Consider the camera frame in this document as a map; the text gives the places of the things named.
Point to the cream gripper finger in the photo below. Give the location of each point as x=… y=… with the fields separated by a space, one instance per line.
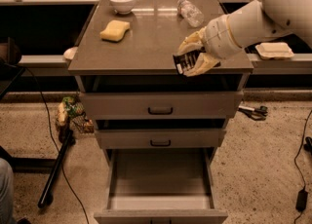
x=193 y=42
x=204 y=63

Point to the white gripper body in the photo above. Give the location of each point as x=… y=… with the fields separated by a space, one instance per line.
x=216 y=36

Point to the black rxbar chocolate bar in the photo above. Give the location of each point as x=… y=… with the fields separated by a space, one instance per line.
x=185 y=62

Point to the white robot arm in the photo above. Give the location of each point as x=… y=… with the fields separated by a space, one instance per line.
x=266 y=20

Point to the grey drawer cabinet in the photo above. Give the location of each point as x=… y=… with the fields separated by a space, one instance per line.
x=142 y=63

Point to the top grey drawer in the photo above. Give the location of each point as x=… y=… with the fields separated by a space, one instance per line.
x=134 y=106

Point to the grey drawer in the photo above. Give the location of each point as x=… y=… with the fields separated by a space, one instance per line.
x=134 y=106
x=160 y=186
x=166 y=138

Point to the middle grey drawer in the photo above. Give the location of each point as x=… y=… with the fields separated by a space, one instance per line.
x=166 y=138

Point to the bottom grey drawer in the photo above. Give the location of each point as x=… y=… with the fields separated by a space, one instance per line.
x=160 y=186

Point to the clear plastic water bottle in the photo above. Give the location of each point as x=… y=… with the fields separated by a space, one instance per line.
x=190 y=13

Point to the white takeout clamshell container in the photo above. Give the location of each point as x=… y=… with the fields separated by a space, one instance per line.
x=279 y=50

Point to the yellow sponge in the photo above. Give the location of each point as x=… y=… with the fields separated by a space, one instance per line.
x=115 y=30

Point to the white ceramic bowl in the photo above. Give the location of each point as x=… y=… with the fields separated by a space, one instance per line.
x=122 y=6

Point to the small white plate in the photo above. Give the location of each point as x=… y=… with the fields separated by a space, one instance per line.
x=70 y=53

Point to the black table leg base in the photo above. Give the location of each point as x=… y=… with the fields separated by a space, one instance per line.
x=50 y=166

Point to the person leg in jeans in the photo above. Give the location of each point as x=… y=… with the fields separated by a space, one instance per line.
x=6 y=193

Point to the wire basket with snacks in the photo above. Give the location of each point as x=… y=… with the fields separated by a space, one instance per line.
x=70 y=110

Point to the black power adapter with cable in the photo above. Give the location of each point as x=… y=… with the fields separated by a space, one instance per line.
x=302 y=195

